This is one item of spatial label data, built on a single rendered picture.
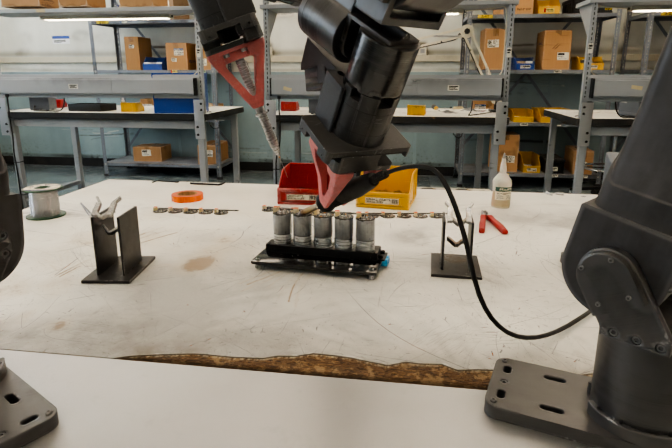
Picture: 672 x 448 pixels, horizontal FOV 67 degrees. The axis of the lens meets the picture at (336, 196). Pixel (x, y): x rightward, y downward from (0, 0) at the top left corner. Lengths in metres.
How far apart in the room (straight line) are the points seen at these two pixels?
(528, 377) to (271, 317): 0.25
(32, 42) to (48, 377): 5.96
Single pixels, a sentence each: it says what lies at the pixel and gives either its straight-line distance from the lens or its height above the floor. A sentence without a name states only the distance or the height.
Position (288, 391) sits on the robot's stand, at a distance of 0.42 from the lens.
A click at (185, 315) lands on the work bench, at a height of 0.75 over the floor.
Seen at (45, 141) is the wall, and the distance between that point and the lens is 6.40.
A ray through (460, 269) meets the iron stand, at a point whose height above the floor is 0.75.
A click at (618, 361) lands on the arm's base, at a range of 0.39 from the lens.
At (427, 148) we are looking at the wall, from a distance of 5.06.
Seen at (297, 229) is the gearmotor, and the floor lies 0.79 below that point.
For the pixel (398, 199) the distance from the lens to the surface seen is 0.91.
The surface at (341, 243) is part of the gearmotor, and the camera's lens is 0.65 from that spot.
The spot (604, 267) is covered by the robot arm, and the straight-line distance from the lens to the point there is 0.35.
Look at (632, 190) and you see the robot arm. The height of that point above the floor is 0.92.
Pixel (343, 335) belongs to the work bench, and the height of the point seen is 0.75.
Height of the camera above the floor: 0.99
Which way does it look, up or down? 14 degrees down
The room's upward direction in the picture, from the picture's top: straight up
